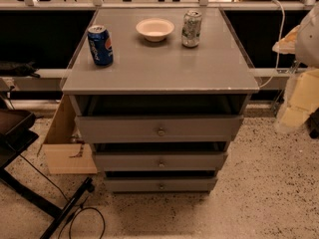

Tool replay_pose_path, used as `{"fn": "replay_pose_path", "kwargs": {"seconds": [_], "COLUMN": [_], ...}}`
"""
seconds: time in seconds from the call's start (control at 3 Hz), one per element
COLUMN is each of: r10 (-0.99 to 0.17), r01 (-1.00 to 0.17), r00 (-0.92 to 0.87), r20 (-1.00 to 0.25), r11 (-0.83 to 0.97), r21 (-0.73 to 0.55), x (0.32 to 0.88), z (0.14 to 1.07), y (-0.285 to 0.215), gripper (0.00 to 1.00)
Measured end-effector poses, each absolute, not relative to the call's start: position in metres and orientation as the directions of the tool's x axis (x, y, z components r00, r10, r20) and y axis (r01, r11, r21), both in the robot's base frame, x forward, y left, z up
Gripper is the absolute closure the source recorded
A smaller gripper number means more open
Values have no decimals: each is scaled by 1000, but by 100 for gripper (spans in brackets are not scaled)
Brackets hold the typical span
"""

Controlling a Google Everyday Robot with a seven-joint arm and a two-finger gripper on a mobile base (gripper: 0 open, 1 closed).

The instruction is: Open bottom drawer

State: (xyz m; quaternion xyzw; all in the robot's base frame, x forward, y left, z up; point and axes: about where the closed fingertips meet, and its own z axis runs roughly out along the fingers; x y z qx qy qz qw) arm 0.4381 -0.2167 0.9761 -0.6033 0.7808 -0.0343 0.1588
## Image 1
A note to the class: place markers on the grey bottom drawer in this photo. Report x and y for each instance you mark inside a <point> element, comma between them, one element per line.
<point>161,185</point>

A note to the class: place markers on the grey drawer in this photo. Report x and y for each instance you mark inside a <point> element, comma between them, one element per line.
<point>160,161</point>
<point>161,185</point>
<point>158,129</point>

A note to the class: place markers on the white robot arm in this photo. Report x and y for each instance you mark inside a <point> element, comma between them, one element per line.
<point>301,97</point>

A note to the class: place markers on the grey drawer cabinet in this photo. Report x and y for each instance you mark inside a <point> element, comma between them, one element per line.
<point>161,79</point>

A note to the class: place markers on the grey top drawer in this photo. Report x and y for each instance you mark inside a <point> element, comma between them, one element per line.
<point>158,129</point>

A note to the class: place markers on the grey middle drawer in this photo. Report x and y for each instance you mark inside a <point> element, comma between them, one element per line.
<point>160,161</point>

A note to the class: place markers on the white bowl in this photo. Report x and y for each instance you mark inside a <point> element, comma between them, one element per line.
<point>155,29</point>

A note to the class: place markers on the blue Pepsi can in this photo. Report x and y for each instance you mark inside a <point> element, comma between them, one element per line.
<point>100,45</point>

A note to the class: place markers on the green silver soda can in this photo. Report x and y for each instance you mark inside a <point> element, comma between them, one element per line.
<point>190,32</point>

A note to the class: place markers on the cardboard box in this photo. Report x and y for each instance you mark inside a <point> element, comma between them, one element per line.
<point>64,149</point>

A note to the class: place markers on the metal railing beam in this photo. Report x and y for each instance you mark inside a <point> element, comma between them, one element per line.
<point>51,80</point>

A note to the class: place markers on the black bag on rail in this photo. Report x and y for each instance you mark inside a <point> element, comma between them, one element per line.
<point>15,69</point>

